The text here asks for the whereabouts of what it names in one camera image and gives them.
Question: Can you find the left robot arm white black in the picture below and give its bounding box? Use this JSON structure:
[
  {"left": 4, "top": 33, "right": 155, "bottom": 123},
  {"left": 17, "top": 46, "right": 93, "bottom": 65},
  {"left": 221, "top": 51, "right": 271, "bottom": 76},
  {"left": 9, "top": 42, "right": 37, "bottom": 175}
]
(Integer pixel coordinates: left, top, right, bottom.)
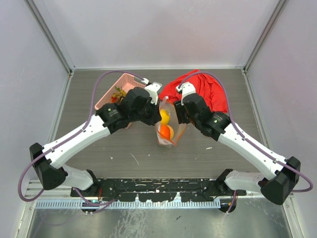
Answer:
[{"left": 29, "top": 83, "right": 161, "bottom": 196}]

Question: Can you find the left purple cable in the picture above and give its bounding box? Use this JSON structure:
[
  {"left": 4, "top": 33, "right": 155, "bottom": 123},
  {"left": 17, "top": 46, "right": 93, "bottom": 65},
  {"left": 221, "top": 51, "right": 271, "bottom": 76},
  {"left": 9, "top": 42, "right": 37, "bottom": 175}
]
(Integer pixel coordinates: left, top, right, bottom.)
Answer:
[{"left": 18, "top": 71, "right": 146, "bottom": 214}]

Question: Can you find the red cloth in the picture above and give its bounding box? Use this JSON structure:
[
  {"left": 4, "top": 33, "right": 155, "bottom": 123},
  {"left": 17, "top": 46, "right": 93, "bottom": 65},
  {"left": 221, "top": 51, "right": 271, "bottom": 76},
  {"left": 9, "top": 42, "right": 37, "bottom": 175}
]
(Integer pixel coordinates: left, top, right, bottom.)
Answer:
[{"left": 158, "top": 69, "right": 228, "bottom": 113}]

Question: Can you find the brown longan bunch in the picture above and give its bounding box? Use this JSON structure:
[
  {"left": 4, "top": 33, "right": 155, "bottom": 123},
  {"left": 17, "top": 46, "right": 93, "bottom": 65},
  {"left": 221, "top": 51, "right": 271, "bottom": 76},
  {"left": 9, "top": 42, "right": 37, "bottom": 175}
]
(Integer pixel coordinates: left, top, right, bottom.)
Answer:
[{"left": 111, "top": 86, "right": 127, "bottom": 103}]

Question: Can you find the yellow lemon fruit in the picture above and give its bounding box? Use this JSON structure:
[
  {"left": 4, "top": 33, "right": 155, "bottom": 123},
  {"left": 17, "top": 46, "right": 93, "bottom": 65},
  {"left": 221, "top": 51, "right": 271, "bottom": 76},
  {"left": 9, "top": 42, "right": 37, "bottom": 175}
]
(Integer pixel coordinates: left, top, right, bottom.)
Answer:
[{"left": 159, "top": 109, "right": 170, "bottom": 125}]

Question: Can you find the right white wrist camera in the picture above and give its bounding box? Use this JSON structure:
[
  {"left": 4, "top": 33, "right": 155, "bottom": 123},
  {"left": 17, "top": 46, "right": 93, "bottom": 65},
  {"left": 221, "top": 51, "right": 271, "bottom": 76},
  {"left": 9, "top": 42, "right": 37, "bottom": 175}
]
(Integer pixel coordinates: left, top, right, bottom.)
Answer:
[{"left": 176, "top": 82, "right": 196, "bottom": 100}]

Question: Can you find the white slotted cable duct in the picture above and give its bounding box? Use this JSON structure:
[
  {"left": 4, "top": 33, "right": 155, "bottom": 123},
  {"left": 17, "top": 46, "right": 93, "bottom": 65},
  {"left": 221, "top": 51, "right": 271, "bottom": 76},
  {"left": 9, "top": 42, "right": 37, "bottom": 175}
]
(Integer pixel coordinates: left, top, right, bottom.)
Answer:
[{"left": 35, "top": 199, "right": 221, "bottom": 209}]

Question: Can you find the clear zip top bag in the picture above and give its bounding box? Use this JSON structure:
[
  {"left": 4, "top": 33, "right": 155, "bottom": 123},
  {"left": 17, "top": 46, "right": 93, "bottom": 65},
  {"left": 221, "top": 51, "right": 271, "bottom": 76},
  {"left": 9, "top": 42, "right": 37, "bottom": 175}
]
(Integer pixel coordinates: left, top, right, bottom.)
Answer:
[{"left": 155, "top": 96, "right": 186, "bottom": 147}]

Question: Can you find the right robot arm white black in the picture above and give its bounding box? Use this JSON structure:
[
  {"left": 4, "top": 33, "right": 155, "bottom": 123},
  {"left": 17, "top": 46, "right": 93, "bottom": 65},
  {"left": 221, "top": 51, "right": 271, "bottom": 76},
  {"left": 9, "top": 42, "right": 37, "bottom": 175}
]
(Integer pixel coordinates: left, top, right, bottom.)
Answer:
[{"left": 174, "top": 93, "right": 301, "bottom": 205}]

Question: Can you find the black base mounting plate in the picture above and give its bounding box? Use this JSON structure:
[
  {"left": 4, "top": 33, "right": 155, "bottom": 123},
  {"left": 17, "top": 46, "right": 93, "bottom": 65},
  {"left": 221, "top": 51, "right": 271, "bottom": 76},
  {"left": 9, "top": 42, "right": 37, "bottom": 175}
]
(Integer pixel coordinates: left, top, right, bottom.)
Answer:
[{"left": 80, "top": 178, "right": 234, "bottom": 202}]

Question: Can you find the orange tangerine fruit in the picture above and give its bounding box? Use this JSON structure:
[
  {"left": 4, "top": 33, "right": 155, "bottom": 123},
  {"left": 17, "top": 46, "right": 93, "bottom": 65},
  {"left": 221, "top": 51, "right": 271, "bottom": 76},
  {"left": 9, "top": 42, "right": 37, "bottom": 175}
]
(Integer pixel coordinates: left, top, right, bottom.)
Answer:
[{"left": 159, "top": 124, "right": 174, "bottom": 140}]

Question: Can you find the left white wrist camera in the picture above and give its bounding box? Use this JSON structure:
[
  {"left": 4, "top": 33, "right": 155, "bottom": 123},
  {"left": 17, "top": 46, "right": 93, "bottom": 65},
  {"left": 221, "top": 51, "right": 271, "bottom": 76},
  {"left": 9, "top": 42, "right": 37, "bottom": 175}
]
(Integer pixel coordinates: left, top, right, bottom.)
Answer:
[{"left": 141, "top": 78, "right": 162, "bottom": 105}]

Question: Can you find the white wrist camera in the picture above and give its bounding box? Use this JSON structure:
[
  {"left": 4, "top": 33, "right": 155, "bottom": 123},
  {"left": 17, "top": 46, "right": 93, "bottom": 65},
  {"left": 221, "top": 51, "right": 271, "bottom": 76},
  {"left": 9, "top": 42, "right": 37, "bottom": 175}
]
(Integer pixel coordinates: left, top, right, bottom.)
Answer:
[
  {"left": 176, "top": 82, "right": 196, "bottom": 100},
  {"left": 141, "top": 78, "right": 162, "bottom": 105}
]

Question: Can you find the pink plastic basket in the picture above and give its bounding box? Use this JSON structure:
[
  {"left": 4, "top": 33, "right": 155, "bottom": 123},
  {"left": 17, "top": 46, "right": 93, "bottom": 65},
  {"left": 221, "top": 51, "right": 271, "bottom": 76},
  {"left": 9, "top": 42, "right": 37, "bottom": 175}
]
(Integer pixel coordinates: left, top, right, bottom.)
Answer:
[{"left": 95, "top": 72, "right": 149, "bottom": 129}]

